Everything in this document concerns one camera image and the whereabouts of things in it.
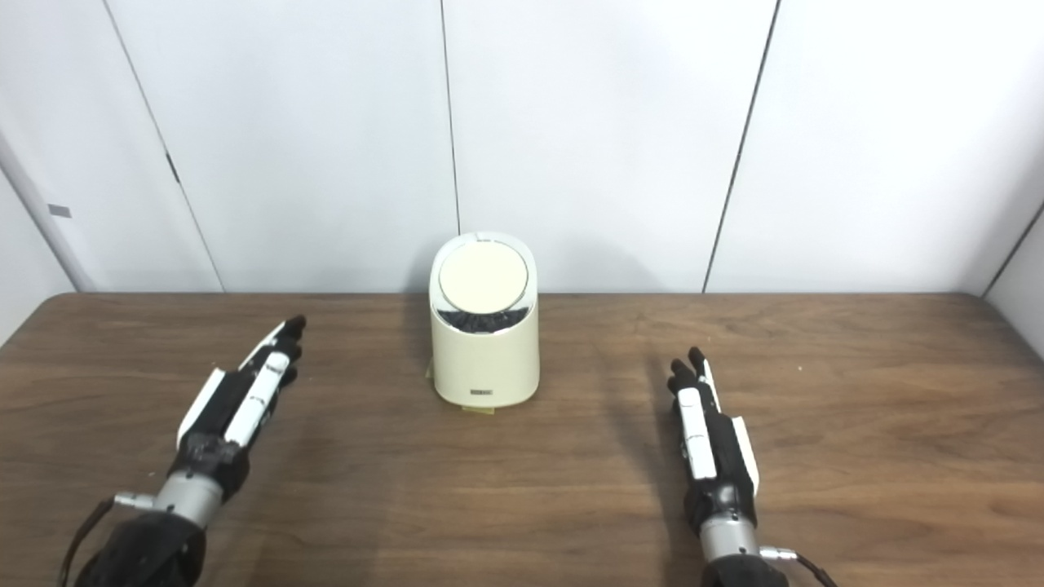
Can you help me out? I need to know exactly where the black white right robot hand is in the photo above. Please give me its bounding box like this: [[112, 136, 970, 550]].
[[667, 347, 761, 535]]

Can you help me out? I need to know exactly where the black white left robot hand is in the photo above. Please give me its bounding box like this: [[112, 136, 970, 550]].
[[169, 316, 307, 500]]

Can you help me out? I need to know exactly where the cream-colored plastic bin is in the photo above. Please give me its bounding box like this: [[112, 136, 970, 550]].
[[428, 232, 541, 409]]

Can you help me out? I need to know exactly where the black bin liner bag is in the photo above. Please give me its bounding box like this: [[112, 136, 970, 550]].
[[436, 308, 531, 335]]

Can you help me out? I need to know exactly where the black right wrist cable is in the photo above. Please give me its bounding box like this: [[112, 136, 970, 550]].
[[759, 546, 839, 587]]

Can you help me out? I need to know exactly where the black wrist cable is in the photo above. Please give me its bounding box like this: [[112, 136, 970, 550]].
[[57, 492, 156, 587], [759, 546, 839, 587]]

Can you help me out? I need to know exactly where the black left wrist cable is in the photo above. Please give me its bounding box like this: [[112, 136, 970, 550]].
[[57, 492, 156, 587]]

